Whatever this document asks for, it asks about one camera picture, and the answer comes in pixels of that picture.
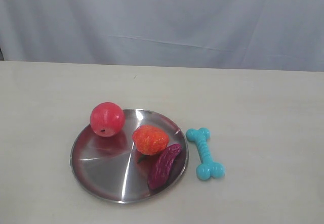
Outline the red apple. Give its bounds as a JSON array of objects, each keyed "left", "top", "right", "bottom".
[{"left": 90, "top": 102, "right": 125, "bottom": 137}]

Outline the white backdrop curtain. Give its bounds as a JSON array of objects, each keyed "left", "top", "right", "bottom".
[{"left": 1, "top": 0, "right": 323, "bottom": 71}]

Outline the teal toy bone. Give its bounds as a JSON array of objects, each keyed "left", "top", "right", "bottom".
[{"left": 186, "top": 127, "right": 225, "bottom": 181}]

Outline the orange toy strawberry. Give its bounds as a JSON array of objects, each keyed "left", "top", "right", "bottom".
[{"left": 132, "top": 124, "right": 170, "bottom": 156}]

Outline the round stainless steel plate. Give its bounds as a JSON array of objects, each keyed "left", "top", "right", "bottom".
[{"left": 70, "top": 109, "right": 189, "bottom": 204}]

